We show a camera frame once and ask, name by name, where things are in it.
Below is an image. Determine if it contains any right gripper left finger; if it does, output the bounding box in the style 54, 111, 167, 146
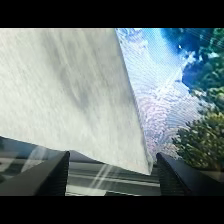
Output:
0, 150, 71, 197

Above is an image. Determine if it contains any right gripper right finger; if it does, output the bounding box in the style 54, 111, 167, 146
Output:
155, 152, 224, 197

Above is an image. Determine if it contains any grey garment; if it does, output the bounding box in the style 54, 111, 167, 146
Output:
0, 27, 154, 176

